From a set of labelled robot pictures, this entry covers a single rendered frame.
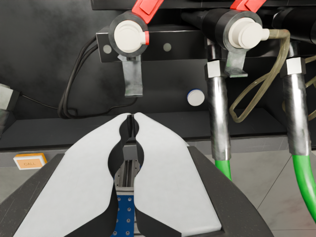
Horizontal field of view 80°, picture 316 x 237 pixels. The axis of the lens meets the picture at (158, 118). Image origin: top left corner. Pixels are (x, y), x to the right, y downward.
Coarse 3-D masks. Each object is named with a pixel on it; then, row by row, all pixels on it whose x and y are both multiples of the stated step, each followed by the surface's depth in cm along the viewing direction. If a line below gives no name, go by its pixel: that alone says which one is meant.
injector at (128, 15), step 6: (126, 12) 14; (132, 12) 14; (120, 18) 12; (126, 18) 12; (132, 18) 12; (138, 18) 12; (114, 24) 13; (144, 24) 13; (114, 30) 13; (144, 30) 13; (114, 42) 13; (114, 48) 13; (144, 48) 13; (120, 54) 14; (126, 54) 14; (132, 54) 14; (138, 54) 14
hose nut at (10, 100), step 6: (0, 84) 14; (0, 90) 13; (6, 90) 13; (12, 90) 14; (0, 96) 13; (6, 96) 13; (12, 96) 14; (0, 102) 13; (6, 102) 14; (12, 102) 14; (0, 108) 13; (6, 108) 14; (12, 108) 14
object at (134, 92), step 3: (126, 90) 15; (129, 90) 15; (132, 90) 15; (135, 90) 15; (138, 90) 15; (141, 90) 15; (126, 93) 15; (129, 93) 15; (132, 93) 15; (135, 93) 15; (138, 93) 15; (141, 93) 15; (126, 96) 15; (129, 96) 15; (132, 96) 15; (135, 96) 15; (138, 96) 15; (141, 96) 15
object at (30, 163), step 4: (16, 156) 36; (20, 156) 36; (24, 156) 36; (44, 156) 37; (16, 160) 36; (20, 160) 36; (24, 160) 36; (28, 160) 36; (32, 160) 36; (36, 160) 36; (44, 160) 37; (20, 164) 36; (24, 164) 36; (28, 164) 36; (32, 164) 36; (36, 164) 36; (40, 164) 37
